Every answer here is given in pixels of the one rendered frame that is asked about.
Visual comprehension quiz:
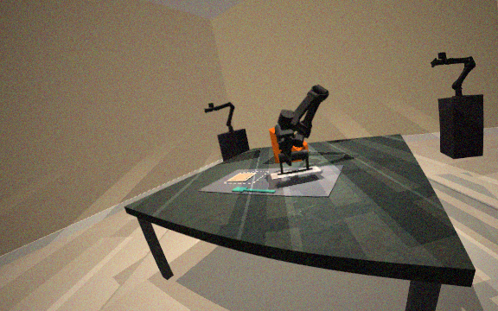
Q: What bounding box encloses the cream square tile with dark blue centre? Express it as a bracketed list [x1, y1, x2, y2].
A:
[227, 173, 257, 182]

